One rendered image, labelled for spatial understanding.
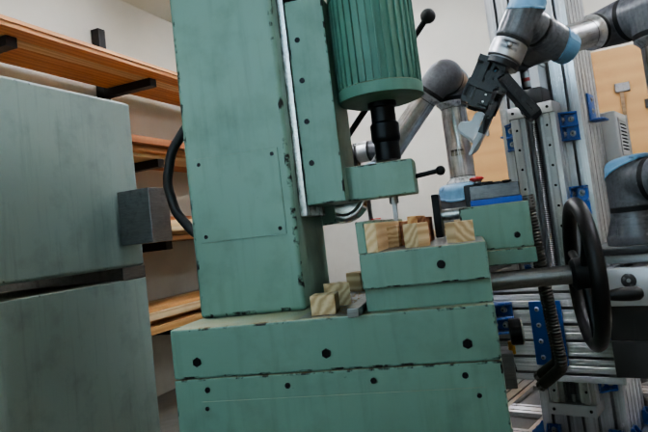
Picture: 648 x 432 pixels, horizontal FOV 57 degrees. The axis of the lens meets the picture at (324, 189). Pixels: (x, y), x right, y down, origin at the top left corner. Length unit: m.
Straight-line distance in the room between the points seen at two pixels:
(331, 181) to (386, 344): 0.34
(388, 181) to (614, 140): 1.14
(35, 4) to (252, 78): 2.83
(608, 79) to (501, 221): 3.37
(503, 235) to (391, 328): 0.34
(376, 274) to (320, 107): 0.37
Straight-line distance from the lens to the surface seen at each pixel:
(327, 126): 1.19
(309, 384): 1.07
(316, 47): 1.23
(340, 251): 4.80
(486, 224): 1.23
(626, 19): 1.75
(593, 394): 1.97
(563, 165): 1.90
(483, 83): 1.32
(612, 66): 4.56
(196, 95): 1.25
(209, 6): 1.29
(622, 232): 1.73
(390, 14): 1.21
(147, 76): 3.81
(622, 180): 1.73
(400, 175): 1.19
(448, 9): 4.78
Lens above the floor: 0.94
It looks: 4 degrees up
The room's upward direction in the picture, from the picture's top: 7 degrees counter-clockwise
